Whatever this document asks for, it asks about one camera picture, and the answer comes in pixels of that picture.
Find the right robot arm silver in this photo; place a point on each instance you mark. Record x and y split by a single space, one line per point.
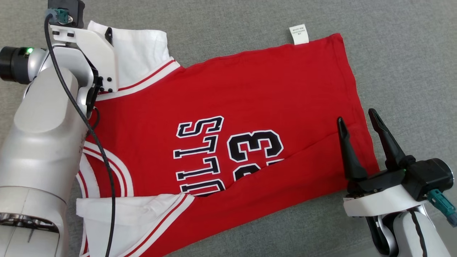
433 242

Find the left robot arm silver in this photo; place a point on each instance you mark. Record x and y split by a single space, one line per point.
43 142

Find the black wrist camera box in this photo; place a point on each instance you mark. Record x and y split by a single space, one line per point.
428 176
71 9

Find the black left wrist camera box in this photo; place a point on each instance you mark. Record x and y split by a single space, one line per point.
71 9

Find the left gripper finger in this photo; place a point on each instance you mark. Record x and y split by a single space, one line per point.
109 35

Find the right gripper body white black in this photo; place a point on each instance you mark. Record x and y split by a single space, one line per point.
382 200

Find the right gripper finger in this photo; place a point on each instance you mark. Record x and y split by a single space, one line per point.
351 160
392 153

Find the red basketball jersey number 23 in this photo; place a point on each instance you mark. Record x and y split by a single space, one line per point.
250 89

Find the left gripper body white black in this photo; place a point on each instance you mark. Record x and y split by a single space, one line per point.
96 50

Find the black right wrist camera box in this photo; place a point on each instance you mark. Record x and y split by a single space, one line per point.
428 176

